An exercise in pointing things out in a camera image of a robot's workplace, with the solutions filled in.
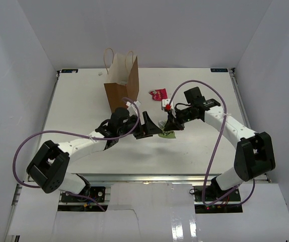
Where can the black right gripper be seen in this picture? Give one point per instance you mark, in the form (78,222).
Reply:
(172,123)

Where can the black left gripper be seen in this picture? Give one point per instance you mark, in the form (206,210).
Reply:
(147,129)

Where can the yellow green snack packet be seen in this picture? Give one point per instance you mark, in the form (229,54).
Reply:
(165,134)

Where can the red snack packet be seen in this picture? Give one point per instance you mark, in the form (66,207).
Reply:
(158,94)

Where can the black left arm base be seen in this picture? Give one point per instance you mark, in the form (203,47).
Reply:
(96,193)

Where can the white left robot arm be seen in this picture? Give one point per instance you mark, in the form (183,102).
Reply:
(49,166)

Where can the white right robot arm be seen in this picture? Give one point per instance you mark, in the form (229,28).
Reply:
(254,151)

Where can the brown paper bag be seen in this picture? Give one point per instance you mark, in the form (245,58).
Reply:
(122,80)

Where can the blue label back right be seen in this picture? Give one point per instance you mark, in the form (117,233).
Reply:
(219,70)

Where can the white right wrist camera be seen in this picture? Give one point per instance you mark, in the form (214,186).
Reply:
(167,105)

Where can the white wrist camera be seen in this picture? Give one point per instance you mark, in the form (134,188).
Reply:
(133,104)
(167,105)

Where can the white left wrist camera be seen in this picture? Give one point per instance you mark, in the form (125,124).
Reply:
(133,104)

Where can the aluminium front rail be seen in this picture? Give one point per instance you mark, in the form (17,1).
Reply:
(191,178)

